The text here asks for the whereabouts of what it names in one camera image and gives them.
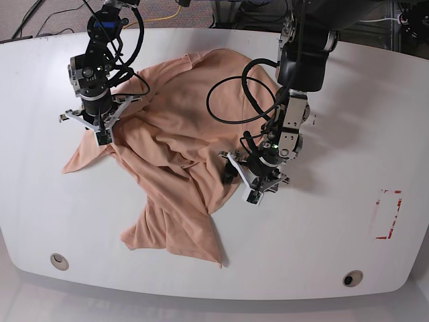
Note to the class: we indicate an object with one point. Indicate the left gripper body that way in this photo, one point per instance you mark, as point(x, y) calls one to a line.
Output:
point(259, 169)

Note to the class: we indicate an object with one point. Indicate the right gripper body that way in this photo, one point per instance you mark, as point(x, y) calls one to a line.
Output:
point(92, 79)

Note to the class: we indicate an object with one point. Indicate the peach t-shirt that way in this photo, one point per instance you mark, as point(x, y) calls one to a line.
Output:
point(169, 142)

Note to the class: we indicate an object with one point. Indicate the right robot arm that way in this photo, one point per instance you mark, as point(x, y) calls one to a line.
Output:
point(104, 28)

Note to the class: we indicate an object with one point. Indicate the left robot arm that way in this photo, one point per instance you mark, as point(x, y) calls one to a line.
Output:
point(310, 33)

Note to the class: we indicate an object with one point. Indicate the red tape rectangle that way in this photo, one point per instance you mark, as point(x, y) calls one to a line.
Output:
point(386, 211)

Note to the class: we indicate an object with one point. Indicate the right table grommet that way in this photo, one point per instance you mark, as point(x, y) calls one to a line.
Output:
point(352, 278)

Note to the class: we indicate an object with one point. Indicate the table grommet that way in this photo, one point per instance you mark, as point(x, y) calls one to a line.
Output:
point(59, 262)
point(352, 278)

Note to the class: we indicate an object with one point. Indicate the left table grommet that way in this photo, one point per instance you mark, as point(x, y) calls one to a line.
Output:
point(59, 262)

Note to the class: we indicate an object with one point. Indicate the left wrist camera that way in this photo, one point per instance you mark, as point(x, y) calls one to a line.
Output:
point(252, 196)

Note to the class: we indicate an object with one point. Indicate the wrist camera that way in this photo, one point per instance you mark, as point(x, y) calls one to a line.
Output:
point(252, 196)
point(103, 137)

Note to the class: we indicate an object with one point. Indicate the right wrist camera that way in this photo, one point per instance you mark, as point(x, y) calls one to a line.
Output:
point(103, 137)

